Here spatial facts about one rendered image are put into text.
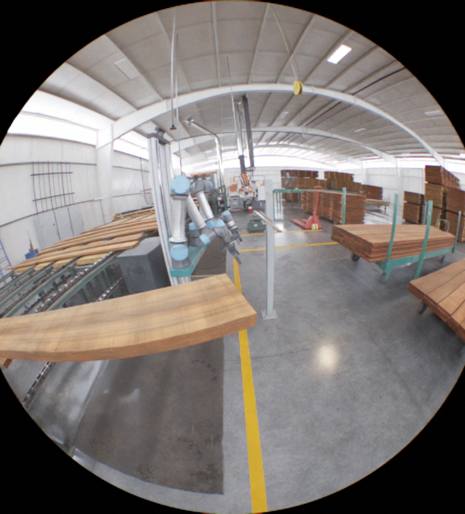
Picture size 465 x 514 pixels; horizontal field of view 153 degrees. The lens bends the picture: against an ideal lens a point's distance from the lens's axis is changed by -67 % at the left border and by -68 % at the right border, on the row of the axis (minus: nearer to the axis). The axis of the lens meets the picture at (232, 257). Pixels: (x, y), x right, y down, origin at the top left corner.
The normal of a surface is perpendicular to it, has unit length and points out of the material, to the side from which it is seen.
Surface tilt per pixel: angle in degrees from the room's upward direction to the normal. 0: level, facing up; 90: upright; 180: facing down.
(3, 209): 93
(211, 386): 0
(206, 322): 0
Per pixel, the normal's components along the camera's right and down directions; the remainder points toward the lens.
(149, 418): -0.09, -0.92
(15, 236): 0.99, -0.16
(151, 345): 0.35, 0.32
